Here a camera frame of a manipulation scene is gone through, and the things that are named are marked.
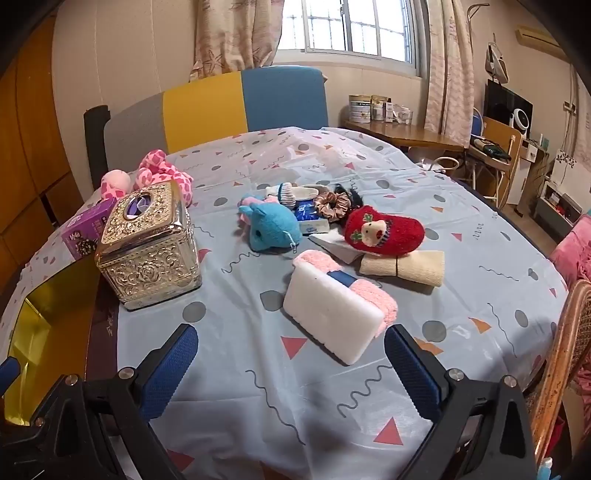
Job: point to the white spoon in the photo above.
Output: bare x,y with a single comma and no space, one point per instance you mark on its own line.
337,250

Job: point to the white sponge block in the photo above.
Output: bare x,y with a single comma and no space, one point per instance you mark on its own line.
332,314

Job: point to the white sock with blue band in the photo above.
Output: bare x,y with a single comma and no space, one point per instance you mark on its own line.
286,194

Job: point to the pink towel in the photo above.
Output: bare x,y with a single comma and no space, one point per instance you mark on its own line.
375,301

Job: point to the red fuzzy christmas sock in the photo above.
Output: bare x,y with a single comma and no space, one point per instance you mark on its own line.
401,235

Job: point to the wooden wardrobe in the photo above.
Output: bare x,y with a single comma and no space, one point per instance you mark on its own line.
27,138

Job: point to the starfish print curtain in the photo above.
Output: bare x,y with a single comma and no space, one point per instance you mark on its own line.
231,37

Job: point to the window with metal bars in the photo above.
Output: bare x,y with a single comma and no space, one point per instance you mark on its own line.
351,27

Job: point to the pink spotted plush toy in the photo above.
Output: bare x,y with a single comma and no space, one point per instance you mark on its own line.
157,166

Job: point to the blue tissue packet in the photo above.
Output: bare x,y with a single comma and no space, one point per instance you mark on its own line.
310,219

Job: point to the gold metal tin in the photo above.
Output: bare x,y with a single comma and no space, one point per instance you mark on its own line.
41,314

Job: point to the small white fan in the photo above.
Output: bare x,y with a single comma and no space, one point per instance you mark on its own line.
521,121

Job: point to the rattan chair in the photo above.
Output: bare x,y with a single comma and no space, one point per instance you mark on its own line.
561,350

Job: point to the wall air conditioner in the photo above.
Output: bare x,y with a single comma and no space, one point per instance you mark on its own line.
535,38

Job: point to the grey yellow blue chair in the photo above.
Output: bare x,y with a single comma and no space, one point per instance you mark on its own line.
203,110

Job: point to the black hair wig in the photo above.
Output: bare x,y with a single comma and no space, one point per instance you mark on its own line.
355,196

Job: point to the black monitor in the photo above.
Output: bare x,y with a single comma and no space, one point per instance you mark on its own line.
501,104

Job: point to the ornate silver tissue box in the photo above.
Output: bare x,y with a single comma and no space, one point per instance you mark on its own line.
147,258

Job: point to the pink blanket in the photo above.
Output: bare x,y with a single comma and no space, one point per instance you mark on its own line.
575,254

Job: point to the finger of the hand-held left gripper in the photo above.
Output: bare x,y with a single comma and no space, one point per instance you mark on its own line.
8,370

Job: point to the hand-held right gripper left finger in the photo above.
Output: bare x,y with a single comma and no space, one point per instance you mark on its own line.
171,369

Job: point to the wooden side table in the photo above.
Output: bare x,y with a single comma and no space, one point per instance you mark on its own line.
406,136

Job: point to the wooden folding chair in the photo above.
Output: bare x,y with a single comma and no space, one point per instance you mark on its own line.
498,138

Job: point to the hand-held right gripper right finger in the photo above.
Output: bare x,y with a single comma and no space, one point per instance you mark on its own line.
411,374

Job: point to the beige bandage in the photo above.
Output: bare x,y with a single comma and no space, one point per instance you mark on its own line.
415,268

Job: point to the purple cardboard box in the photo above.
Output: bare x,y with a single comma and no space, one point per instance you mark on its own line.
83,230

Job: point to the pink wavy print curtain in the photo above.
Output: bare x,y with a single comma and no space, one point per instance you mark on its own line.
445,69

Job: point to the blue dolphin plush toy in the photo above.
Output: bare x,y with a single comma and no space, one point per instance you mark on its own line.
272,226

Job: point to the bronze satin scrunchie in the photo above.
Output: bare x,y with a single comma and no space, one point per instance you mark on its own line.
340,203

